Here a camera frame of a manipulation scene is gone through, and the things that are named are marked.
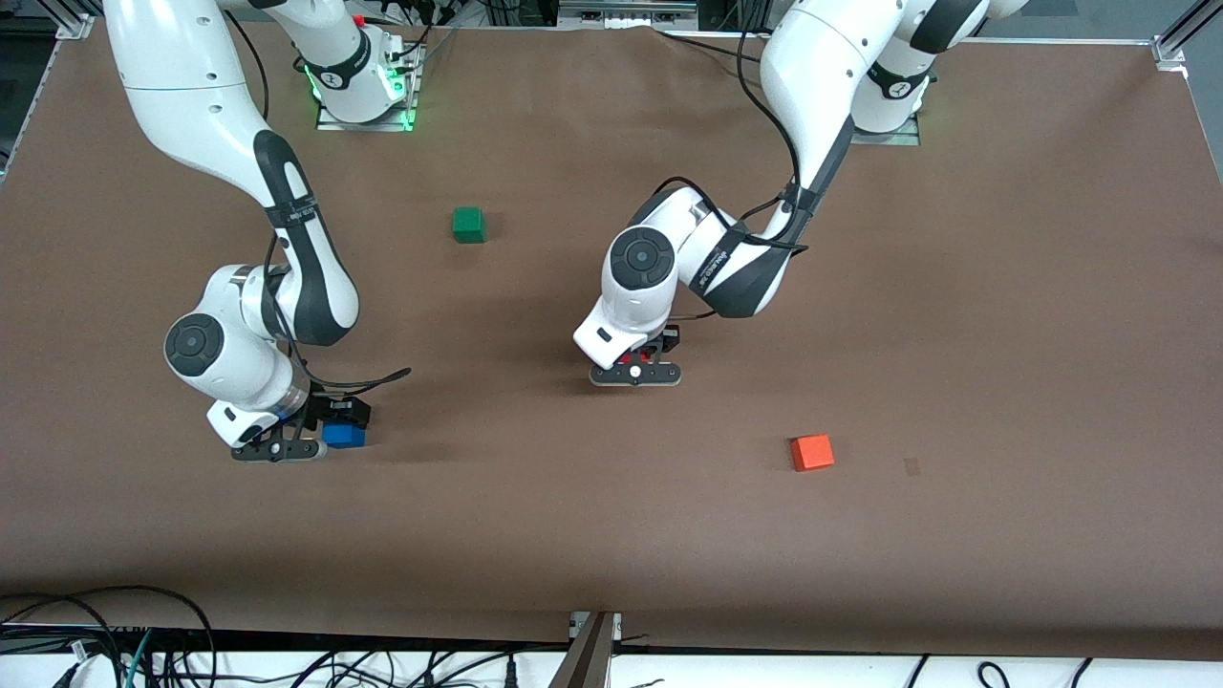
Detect orange cube block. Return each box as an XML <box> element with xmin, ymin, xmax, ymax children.
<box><xmin>790</xmin><ymin>434</ymin><xmax>836</xmax><ymax>473</ymax></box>

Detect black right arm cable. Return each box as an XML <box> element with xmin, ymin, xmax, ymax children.
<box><xmin>222</xmin><ymin>8</ymin><xmax>413</xmax><ymax>395</ymax></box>

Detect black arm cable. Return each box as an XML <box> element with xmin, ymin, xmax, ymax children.
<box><xmin>222</xmin><ymin>8</ymin><xmax>413</xmax><ymax>395</ymax></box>
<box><xmin>657</xmin><ymin>0</ymin><xmax>813</xmax><ymax>322</ymax></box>

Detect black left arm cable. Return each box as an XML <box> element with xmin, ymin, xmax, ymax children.
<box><xmin>657</xmin><ymin>0</ymin><xmax>813</xmax><ymax>322</ymax></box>

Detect black looping cable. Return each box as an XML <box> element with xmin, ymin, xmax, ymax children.
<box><xmin>0</xmin><ymin>584</ymin><xmax>220</xmax><ymax>688</ymax></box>

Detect metal mount bracket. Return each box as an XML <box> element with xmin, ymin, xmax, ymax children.
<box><xmin>569</xmin><ymin>611</ymin><xmax>623</xmax><ymax>643</ymax></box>

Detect teal cable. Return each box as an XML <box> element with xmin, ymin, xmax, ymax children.
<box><xmin>121</xmin><ymin>629</ymin><xmax>156</xmax><ymax>688</ymax></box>

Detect black left base cable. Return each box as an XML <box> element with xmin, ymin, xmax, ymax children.
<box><xmin>657</xmin><ymin>26</ymin><xmax>765</xmax><ymax>66</ymax></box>

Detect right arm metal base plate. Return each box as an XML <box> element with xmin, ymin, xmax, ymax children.
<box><xmin>314</xmin><ymin>40</ymin><xmax>421</xmax><ymax>133</ymax></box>

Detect dark camera mount bar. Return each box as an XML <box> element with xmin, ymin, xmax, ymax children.
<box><xmin>548</xmin><ymin>613</ymin><xmax>614</xmax><ymax>688</ymax></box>

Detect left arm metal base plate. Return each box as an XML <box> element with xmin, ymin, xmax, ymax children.
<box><xmin>850</xmin><ymin>113</ymin><xmax>922</xmax><ymax>147</ymax></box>

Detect black right base cables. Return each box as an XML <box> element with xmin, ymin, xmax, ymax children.
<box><xmin>365</xmin><ymin>0</ymin><xmax>461</xmax><ymax>70</ymax></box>

